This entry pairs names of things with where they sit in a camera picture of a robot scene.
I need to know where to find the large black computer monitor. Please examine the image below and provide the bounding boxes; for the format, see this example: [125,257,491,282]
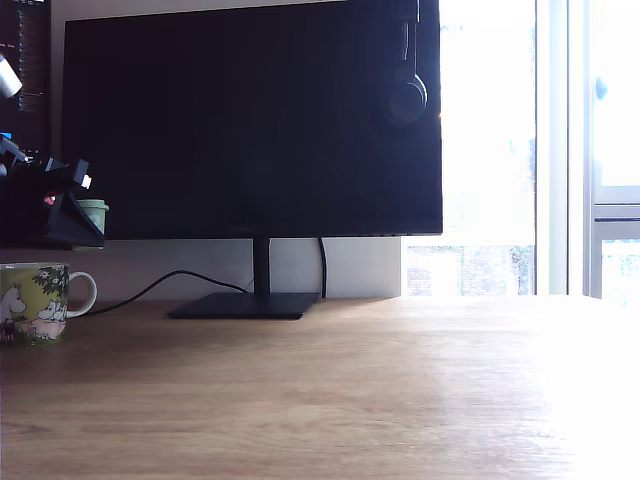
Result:
[61,0,445,241]

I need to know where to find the thin black curved cable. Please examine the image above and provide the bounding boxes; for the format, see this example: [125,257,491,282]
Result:
[82,269,255,317]

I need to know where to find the black monitor stand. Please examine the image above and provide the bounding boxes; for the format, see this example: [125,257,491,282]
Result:
[166,236,321,321]

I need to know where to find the white gripper camera box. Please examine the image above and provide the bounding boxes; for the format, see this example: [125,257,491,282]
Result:
[0,53,24,100]

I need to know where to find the green cartoon print mug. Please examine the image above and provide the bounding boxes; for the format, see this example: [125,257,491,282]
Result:
[0,262,99,349]

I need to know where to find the black headphones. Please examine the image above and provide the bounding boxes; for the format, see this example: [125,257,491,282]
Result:
[385,0,430,127]

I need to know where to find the thick black monitor cable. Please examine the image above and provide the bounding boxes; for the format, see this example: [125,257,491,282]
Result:
[317,236,329,300]

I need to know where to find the pale green coffee capsule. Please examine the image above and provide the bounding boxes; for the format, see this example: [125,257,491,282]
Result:
[76,198,111,237]

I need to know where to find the white window frame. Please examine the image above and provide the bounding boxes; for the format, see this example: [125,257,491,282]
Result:
[533,0,640,301]

